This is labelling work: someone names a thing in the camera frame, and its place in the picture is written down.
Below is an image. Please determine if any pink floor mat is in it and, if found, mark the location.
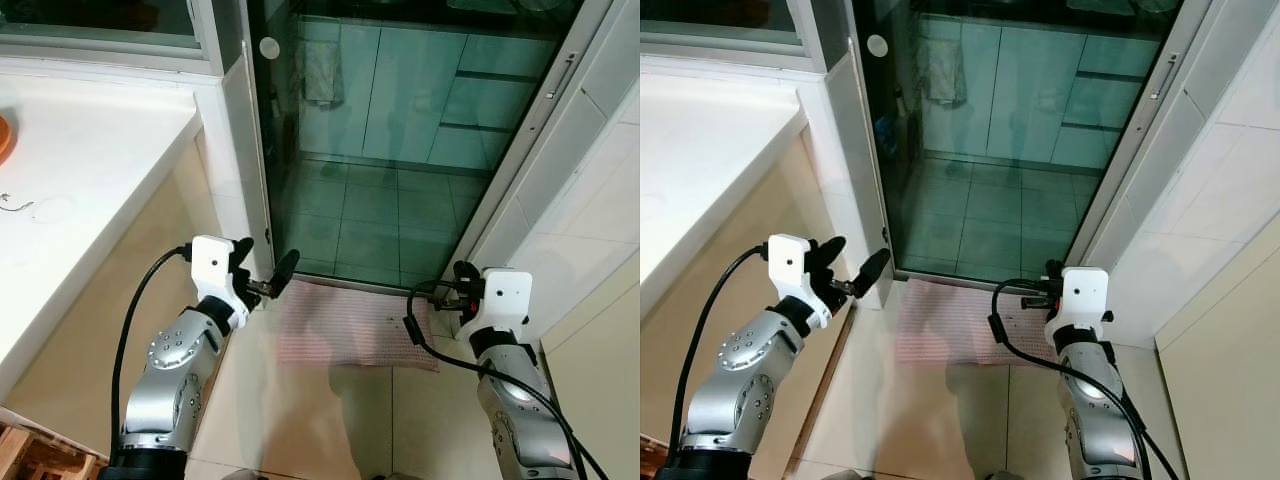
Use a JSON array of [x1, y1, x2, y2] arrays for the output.
[[275, 280, 441, 373], [895, 280, 1051, 369]]

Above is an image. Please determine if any dark glass sliding door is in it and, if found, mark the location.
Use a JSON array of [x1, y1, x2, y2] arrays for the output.
[[850, 0, 1186, 286], [245, 0, 591, 294]]

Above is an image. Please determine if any grey hanging cloth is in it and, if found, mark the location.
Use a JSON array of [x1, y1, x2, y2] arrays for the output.
[[925, 40, 966, 106], [303, 40, 344, 106]]

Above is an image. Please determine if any white-framed window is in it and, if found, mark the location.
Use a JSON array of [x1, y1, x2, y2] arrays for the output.
[[0, 0, 226, 76], [640, 0, 831, 73]]

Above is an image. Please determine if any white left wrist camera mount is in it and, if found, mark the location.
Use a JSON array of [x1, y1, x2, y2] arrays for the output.
[[765, 234, 837, 331], [189, 235, 252, 332]]

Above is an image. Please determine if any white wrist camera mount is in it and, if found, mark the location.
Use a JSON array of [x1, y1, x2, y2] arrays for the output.
[[1045, 266, 1113, 346], [189, 235, 252, 332], [765, 234, 837, 331], [462, 268, 533, 353]]

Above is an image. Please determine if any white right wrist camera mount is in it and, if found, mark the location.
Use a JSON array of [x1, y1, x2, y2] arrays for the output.
[[1045, 266, 1113, 346], [462, 268, 533, 353]]

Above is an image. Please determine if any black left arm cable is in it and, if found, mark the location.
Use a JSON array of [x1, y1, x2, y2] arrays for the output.
[[108, 245, 194, 463], [668, 245, 771, 466]]

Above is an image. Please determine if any white sliding door frame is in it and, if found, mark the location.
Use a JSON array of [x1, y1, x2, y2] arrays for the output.
[[1065, 0, 1246, 271], [450, 0, 641, 296]]

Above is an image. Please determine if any thin metal door handle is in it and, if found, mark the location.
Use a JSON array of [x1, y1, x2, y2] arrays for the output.
[[1149, 54, 1180, 102], [546, 54, 578, 102]]

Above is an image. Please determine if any wooden slatted frame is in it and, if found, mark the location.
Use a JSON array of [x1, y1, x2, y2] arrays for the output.
[[640, 435, 669, 480], [0, 420, 106, 480]]

